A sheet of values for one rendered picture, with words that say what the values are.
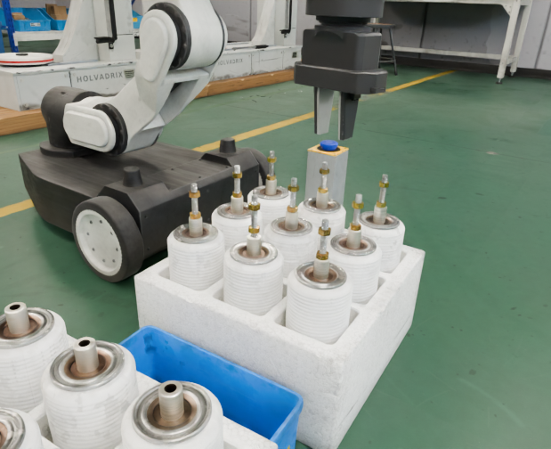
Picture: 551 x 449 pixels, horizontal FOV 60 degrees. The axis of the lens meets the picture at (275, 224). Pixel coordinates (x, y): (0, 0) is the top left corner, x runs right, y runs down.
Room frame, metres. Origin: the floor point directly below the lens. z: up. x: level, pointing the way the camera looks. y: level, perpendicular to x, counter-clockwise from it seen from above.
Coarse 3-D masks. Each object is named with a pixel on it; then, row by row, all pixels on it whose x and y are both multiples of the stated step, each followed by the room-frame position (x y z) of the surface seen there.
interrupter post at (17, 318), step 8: (16, 304) 0.46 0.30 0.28; (24, 304) 0.46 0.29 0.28; (8, 312) 0.44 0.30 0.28; (16, 312) 0.44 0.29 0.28; (24, 312) 0.45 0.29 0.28; (8, 320) 0.44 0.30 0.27; (16, 320) 0.44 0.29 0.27; (24, 320) 0.45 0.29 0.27; (16, 328) 0.44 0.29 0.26; (24, 328) 0.45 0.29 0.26
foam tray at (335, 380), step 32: (416, 256) 0.80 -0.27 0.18; (160, 288) 0.66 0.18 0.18; (384, 288) 0.68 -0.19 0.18; (416, 288) 0.81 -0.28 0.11; (160, 320) 0.66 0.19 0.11; (192, 320) 0.63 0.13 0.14; (224, 320) 0.59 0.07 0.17; (256, 320) 0.58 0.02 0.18; (352, 320) 0.62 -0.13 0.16; (384, 320) 0.64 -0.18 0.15; (224, 352) 0.59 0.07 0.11; (256, 352) 0.56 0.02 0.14; (288, 352) 0.53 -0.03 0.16; (320, 352) 0.52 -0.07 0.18; (352, 352) 0.52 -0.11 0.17; (384, 352) 0.67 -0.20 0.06; (288, 384) 0.53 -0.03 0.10; (320, 384) 0.51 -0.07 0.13; (352, 384) 0.54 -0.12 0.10; (320, 416) 0.50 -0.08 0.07; (352, 416) 0.56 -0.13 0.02; (320, 448) 0.50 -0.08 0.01
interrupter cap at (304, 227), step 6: (276, 222) 0.77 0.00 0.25; (282, 222) 0.77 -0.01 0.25; (300, 222) 0.78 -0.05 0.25; (306, 222) 0.78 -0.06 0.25; (276, 228) 0.75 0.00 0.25; (282, 228) 0.75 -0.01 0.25; (300, 228) 0.76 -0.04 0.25; (306, 228) 0.75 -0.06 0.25; (282, 234) 0.73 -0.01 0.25; (288, 234) 0.72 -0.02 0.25; (294, 234) 0.72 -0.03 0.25; (300, 234) 0.73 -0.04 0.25
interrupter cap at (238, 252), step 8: (232, 248) 0.67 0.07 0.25; (240, 248) 0.67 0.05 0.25; (264, 248) 0.67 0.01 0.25; (272, 248) 0.67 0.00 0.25; (232, 256) 0.64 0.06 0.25; (240, 256) 0.64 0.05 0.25; (248, 256) 0.65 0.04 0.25; (264, 256) 0.65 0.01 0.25; (272, 256) 0.65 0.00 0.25; (248, 264) 0.62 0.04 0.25; (256, 264) 0.62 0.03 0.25
